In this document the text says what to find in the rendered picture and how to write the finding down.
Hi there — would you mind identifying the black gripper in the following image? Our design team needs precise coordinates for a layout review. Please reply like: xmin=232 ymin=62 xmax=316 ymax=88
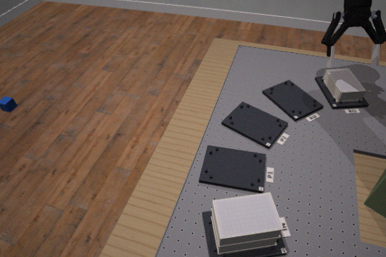
xmin=321 ymin=0 xmax=386 ymax=68

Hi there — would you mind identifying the white label plate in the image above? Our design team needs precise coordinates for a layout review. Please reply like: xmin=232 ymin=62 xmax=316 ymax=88
xmin=344 ymin=109 xmax=360 ymax=114
xmin=266 ymin=167 xmax=274 ymax=183
xmin=306 ymin=113 xmax=320 ymax=122
xmin=277 ymin=133 xmax=289 ymax=145
xmin=280 ymin=217 xmax=291 ymax=237

